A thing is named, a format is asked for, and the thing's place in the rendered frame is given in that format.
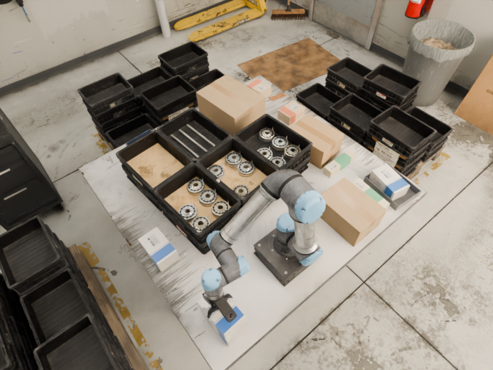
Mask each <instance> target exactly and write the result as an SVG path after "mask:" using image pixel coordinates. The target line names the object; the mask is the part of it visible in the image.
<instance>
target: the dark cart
mask: <svg viewBox="0 0 493 370"><path fill-rule="evenodd" d="M61 202H63V199H62V198H61V196H60V195H59V193H58V191H57V190H56V187H55V186H54V184H53V182H52V181H51V179H50V178H49V176H48V173H47V172H46V171H45V169H44V167H43V165H42V164H41V162H40V160H39V159H38V158H37V156H36V155H35V154H34V152H33V151H32V149H31V148H30V147H29V146H28V144H27V143H26V141H25V140H24V139H23V137H22V136H21V135H20V134H19V132H18V131H17V129H16V128H15V127H14V125H13V124H12V123H11V122H10V120H9V119H8V117H7V116H6V115H5V113H4V112H3V111H2V110H1V108H0V225H1V226H2V227H3V228H4V229H5V230H6V231H8V230H10V229H12V228H14V227H15V226H17V225H20V224H21V223H23V222H25V221H27V220H29V219H31V218H32V217H34V216H37V215H39V214H41V213H43V212H44V211H47V210H49V209H50V208H52V207H54V206H56V207H57V208H58V209H59V210H60V211H61V210H62V209H63V207H62V205H61Z"/></svg>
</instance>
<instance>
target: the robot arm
mask: <svg viewBox="0 0 493 370"><path fill-rule="evenodd" d="M280 198H281V199H282V200H283V201H284V202H285V204H286V205H287V206H288V212H289V213H284V214H282V215H280V216H279V218H278V219H277V224H276V226H277V234H276V235H275V237H274V240H273V246H274V249H275V251H276V252H277V253H278V254H280V255H282V256H285V257H291V256H296V257H297V258H298V260H299V262H300V263H301V264H302V265H303V266H308V265H310V264H312V263H313V262H315V261H316V260H318V259H319V258H320V257H321V256H322V255H323V253H324V252H323V250H322V248H321V247H320V246H319V245H318V237H317V236H316V235H315V221H316V220H317V219H318V218H319V217H320V216H321V215H322V212H324V210H325V208H326V203H325V200H324V199H323V198H322V196H321V194H320V193H319V192H317V191H316V190H315V189H314V188H313V187H312V186H311V185H310V184H309V183H308V182H307V181H306V179H305V178H304V177H303V176H302V175H301V174H300V173H298V172H297V171H295V170H290V169H285V170H278V171H276V172H274V173H272V174H271V175H269V176H267V177H266V178H265V179H264V180H263V181H262V182H261V183H260V188H259V190H258V191H256V193H254V195H253V196H252V197H251V198H250V199H249V200H248V201H247V202H246V203H245V205H244V206H243V207H242V208H241V209H240V210H239V211H238V213H237V214H236V215H235V216H234V217H233V218H232V219H231V220H230V221H229V222H228V223H227V224H226V226H224V227H223V229H222V230H221V231H214V232H212V233H210V234H209V235H208V237H207V239H206V242H207V243H208V246H209V248H210V250H211V251H212V253H213V254H214V255H215V257H216V259H217V261H218V262H219V264H220V267H218V268H217V269H213V268H212V269H207V270H205V271H204V272H203V274H202V276H201V283H202V287H203V288H204V291H205V292H204V293H203V294H202V296H203V298H204V300H205V301H206V302H207V303H208V304H209V305H211V306H208V308H206V307H203V308H202V310H203V312H204V314H205V315H206V317H207V318H206V319H207V321H208V322H210V321H211V320H212V318H213V315H214V314H215V313H216V311H217V310H218V309H219V311H220V312H221V314H222V315H223V317H224V318H225V319H226V320H227V321H228V322H231V321H232V320H234V318H236V317H237V314H236V313H235V311H234V310H233V309H232V307H231V306H230V304H229V303H228V302H232V301H233V296H232V295H230V294H228V293H227V292H226V291H225V290H224V289H223V287H225V286H226V285H228V284H230V283H232V282H233V281H234V280H237V279H239V278H241V277H242V276H243V275H245V274H246V273H248V272H249V264H248V262H247V260H246V259H245V257H243V256H242V255H240V256H238V257H237V256H236V254H235V253H234V251H233V249H232V248H231V246H232V245H233V244H234V243H235V242H236V241H237V240H238V238H239V237H240V236H241V235H242V234H243V233H244V232H245V231H246V230H247V229H248V228H249V226H250V225H251V224H252V223H253V222H254V221H255V220H256V219H257V218H258V217H259V216H260V215H261V214H262V213H263V212H264V211H265V210H266V209H267V208H268V207H269V206H270V205H271V203H272V202H273V201H274V200H279V199H280ZM204 294H205V295H204Z"/></svg>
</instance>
